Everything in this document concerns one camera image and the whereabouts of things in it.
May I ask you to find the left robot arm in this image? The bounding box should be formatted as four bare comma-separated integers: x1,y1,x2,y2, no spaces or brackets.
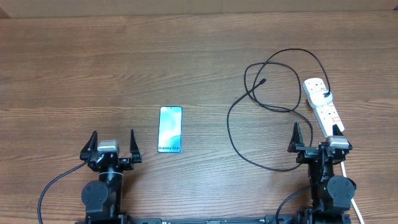
80,131,142,223

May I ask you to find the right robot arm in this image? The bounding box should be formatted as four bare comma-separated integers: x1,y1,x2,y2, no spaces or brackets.
287,123,356,224

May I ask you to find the white power strip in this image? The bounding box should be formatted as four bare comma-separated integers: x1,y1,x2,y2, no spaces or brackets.
303,78,345,138

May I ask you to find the white charger plug adapter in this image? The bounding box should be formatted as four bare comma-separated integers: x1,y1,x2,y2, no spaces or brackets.
308,90,333,108

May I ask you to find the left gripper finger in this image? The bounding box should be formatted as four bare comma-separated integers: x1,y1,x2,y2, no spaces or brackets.
81,131,98,153
129,129,140,156

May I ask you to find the black USB charging cable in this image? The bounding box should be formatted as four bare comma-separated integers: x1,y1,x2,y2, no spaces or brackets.
226,48,331,173

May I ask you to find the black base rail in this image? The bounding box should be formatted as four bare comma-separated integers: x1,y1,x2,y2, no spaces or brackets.
75,215,351,224

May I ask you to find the white power strip cord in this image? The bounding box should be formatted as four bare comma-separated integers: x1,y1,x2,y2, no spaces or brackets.
340,161,365,224

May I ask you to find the blue Samsung Galaxy smartphone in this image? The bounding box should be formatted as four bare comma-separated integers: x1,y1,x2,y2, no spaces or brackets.
157,106,182,153

